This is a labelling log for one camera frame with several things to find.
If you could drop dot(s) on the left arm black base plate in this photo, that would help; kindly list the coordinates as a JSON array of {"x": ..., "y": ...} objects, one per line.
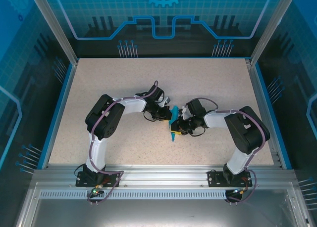
[{"x": 80, "y": 183}]

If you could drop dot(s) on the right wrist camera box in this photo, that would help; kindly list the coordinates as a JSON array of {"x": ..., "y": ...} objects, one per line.
[{"x": 184, "y": 112}]

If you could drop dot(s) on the aluminium side rail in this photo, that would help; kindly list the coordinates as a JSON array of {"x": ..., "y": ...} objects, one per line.
[{"x": 257, "y": 88}]

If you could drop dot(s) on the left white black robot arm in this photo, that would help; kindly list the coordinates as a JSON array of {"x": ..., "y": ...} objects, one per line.
[{"x": 104, "y": 115}]

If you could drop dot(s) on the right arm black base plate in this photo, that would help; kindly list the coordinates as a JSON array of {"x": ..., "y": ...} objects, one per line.
[{"x": 213, "y": 180}]

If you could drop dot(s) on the aluminium frame post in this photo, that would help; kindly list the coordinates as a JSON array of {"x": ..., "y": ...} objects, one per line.
[
  {"x": 55, "y": 26},
  {"x": 272, "y": 26}
]

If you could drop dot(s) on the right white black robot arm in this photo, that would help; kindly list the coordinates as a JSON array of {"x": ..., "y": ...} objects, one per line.
[{"x": 247, "y": 130}]

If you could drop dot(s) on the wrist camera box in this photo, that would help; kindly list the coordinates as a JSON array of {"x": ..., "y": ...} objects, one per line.
[
  {"x": 184, "y": 112},
  {"x": 166, "y": 101}
]

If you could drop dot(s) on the blue table edge strip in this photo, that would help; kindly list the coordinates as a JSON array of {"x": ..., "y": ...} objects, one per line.
[{"x": 65, "y": 88}]

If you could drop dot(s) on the aluminium frame rail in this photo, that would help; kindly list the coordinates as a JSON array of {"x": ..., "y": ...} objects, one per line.
[{"x": 163, "y": 175}]

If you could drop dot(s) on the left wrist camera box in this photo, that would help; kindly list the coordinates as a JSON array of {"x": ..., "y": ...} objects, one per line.
[{"x": 166, "y": 101}]

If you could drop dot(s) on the blue square paper sheet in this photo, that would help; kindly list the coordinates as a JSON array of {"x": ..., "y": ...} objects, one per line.
[{"x": 174, "y": 112}]

